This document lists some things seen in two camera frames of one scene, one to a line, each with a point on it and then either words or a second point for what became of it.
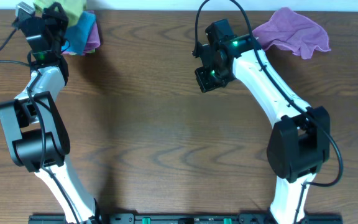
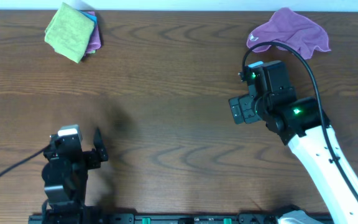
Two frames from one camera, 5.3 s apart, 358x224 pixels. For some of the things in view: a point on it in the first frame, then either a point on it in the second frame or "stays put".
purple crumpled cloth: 293,30 stays put
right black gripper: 205,84 -> 245,102
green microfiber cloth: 73,9 -> 69,32
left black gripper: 49,18 -> 96,158
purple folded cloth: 94,42 stays put
